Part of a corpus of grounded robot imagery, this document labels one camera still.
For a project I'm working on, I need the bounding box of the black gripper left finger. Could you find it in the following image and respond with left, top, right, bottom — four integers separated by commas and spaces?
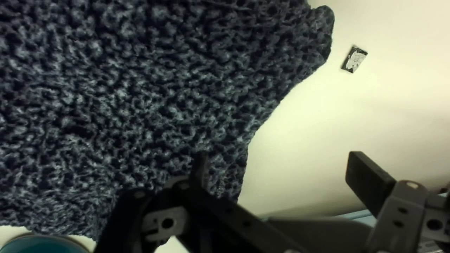
188, 152, 209, 189

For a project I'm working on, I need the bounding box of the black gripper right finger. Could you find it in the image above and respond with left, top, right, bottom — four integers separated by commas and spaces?
344, 151, 401, 220

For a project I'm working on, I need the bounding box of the grey knitted blanket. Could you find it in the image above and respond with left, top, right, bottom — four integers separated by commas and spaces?
0, 0, 336, 238

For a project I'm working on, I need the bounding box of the small black white tag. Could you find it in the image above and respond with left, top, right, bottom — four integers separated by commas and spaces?
340, 44, 370, 75

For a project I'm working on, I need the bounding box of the teal bowl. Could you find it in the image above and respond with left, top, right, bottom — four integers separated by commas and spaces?
0, 232, 90, 253

